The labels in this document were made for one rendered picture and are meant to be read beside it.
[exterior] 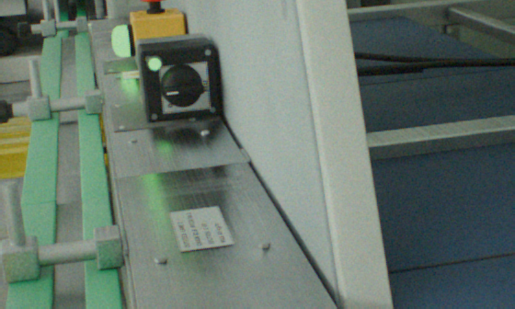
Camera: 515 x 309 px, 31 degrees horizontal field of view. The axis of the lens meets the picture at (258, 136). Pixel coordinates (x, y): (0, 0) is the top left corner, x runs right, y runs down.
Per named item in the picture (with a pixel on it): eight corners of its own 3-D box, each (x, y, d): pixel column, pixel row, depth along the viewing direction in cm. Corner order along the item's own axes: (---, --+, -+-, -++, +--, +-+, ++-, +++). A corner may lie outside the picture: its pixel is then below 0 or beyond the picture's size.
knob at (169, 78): (203, 102, 99) (208, 109, 96) (162, 107, 99) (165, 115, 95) (200, 62, 98) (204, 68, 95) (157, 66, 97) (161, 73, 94)
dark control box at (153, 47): (213, 97, 108) (142, 106, 106) (208, 31, 106) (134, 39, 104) (224, 116, 100) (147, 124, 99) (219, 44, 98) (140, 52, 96)
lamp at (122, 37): (133, 52, 131) (113, 54, 130) (131, 21, 130) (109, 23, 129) (136, 59, 127) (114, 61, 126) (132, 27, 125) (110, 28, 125)
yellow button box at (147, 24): (185, 54, 134) (134, 59, 133) (180, 3, 132) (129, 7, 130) (191, 63, 127) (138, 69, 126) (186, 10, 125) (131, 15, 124)
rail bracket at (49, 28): (94, 79, 173) (27, 86, 171) (83, -10, 169) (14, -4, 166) (95, 82, 171) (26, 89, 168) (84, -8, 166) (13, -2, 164)
